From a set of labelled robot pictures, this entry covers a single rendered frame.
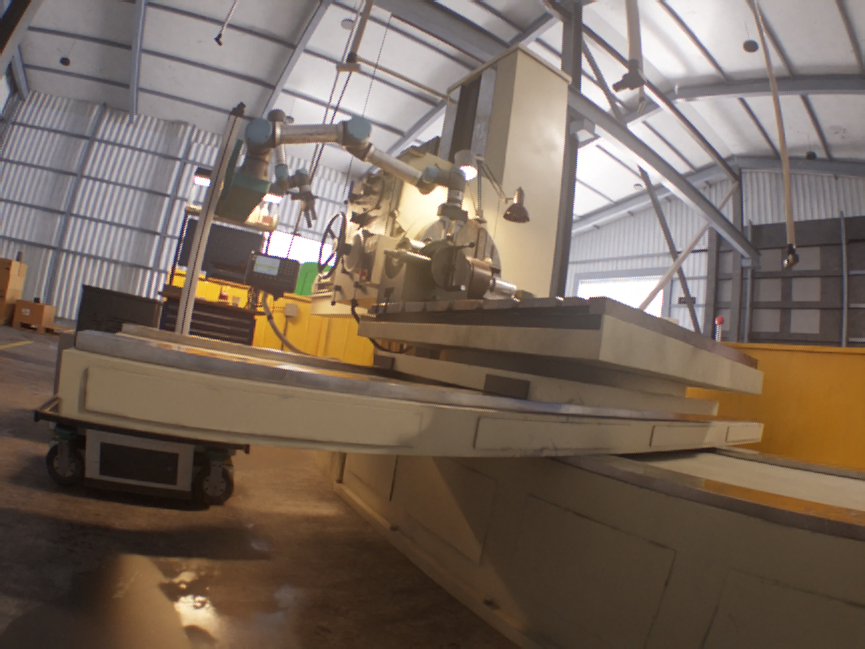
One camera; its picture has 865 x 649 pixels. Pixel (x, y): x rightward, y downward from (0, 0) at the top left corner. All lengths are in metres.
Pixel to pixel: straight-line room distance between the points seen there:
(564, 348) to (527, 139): 2.20
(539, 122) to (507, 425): 2.50
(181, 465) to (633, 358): 1.67
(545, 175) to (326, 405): 2.55
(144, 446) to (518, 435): 1.44
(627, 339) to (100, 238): 15.36
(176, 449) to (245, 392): 1.19
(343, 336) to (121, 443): 3.65
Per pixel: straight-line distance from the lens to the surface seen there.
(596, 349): 1.00
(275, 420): 0.80
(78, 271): 15.82
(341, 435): 0.84
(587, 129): 8.24
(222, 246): 4.27
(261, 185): 1.99
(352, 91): 13.59
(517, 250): 2.82
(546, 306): 1.17
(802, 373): 3.43
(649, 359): 1.17
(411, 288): 1.86
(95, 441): 1.97
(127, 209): 15.80
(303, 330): 5.04
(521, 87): 3.25
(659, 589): 1.16
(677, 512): 1.11
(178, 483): 1.99
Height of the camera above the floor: 0.80
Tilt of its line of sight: 4 degrees up
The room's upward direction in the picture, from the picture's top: 9 degrees clockwise
